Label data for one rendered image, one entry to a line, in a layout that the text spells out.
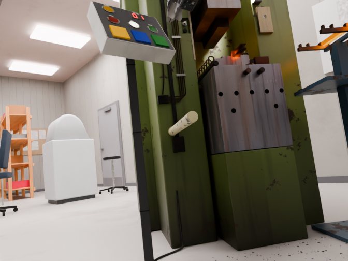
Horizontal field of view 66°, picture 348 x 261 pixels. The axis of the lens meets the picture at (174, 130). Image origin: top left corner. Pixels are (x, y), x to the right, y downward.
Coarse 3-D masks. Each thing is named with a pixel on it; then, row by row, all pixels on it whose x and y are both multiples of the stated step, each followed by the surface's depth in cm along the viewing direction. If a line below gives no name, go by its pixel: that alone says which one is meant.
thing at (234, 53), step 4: (240, 44) 138; (244, 44) 138; (236, 48) 143; (240, 48) 140; (244, 48) 137; (232, 52) 146; (236, 52) 145; (240, 52) 142; (232, 56) 147; (236, 56) 146
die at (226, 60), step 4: (224, 56) 146; (228, 56) 147; (240, 56) 148; (244, 56) 149; (248, 56) 149; (216, 60) 145; (220, 60) 146; (224, 60) 146; (228, 60) 146; (232, 60) 147; (236, 60) 147; (240, 60) 148; (244, 60) 148; (248, 60) 149; (220, 64) 145; (224, 64) 146; (228, 64) 146; (232, 64) 147; (236, 64) 147; (240, 64) 147; (244, 64) 148
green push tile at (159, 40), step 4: (152, 36) 122; (156, 36) 124; (160, 36) 126; (156, 40) 121; (160, 40) 123; (164, 40) 125; (156, 44) 120; (160, 44) 121; (164, 44) 123; (168, 44) 125
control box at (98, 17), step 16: (96, 16) 114; (112, 16) 118; (128, 16) 126; (144, 16) 134; (96, 32) 114; (128, 32) 116; (144, 32) 123; (160, 32) 130; (112, 48) 110; (128, 48) 113; (144, 48) 117; (160, 48) 120
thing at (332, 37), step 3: (333, 33) 144; (336, 33) 142; (339, 33) 140; (342, 33) 140; (330, 36) 146; (333, 36) 144; (336, 36) 143; (339, 36) 144; (327, 39) 149; (330, 39) 147; (333, 39) 147; (324, 42) 152; (327, 42) 151
